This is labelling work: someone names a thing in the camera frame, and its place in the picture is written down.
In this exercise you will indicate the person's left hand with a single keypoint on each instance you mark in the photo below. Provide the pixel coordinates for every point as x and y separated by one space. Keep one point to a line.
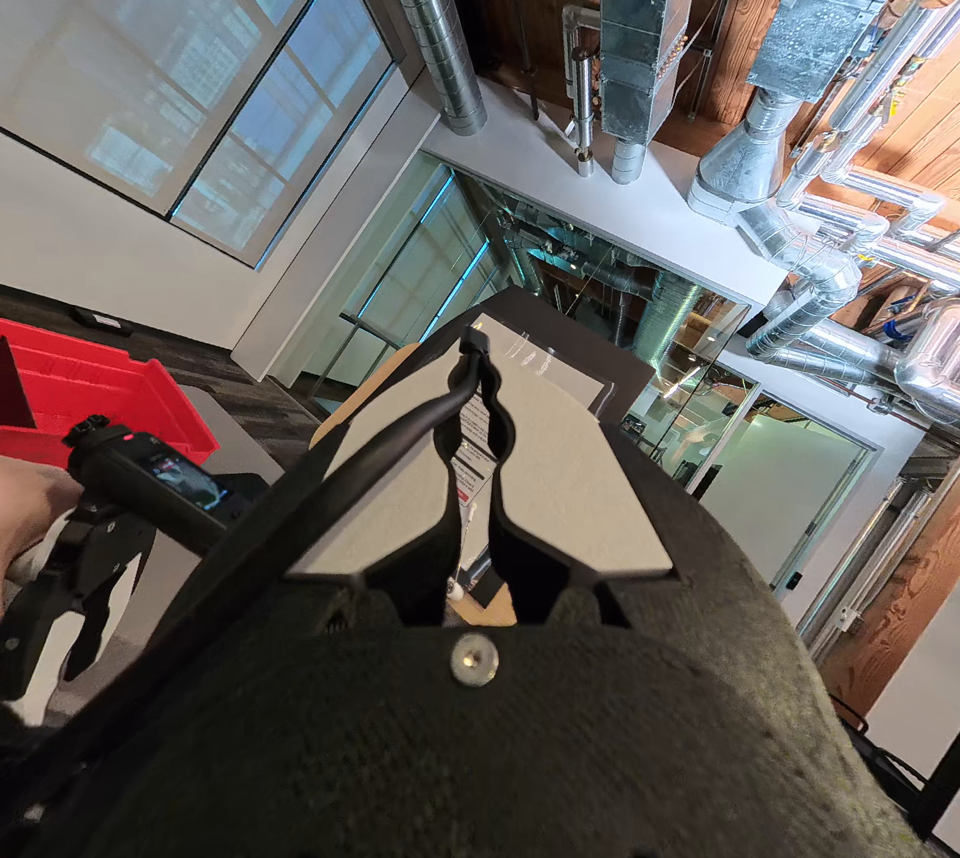
30 506

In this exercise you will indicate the black floor device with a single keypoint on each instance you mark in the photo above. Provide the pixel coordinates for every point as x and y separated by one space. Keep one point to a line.
101 320

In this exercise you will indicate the spiral metal duct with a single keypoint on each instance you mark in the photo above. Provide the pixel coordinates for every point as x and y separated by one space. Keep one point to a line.
427 11

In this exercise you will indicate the glass partition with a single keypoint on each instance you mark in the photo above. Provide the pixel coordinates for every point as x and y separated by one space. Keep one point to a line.
420 258

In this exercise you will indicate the red plastic bin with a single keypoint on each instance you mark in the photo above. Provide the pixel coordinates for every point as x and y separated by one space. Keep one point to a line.
90 378

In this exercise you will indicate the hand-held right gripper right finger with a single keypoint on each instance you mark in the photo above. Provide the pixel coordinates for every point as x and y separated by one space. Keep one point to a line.
570 498

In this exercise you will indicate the frosted glass door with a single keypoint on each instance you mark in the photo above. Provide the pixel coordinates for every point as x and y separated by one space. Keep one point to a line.
780 483

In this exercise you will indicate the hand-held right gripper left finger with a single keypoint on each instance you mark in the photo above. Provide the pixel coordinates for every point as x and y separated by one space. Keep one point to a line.
390 513

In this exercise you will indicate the wooden instruction board stand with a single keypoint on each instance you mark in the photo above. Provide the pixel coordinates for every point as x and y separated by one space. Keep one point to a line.
570 356

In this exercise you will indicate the rectangular metal duct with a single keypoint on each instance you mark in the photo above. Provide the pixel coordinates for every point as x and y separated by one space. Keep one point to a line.
825 11
645 11

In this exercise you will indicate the silver insulated pipes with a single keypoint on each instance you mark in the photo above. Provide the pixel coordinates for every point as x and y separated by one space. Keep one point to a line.
817 273

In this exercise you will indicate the large window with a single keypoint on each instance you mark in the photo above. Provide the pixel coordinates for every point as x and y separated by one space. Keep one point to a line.
150 11

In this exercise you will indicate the thin silver pipe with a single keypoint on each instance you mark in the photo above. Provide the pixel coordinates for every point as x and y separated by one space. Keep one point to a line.
581 93

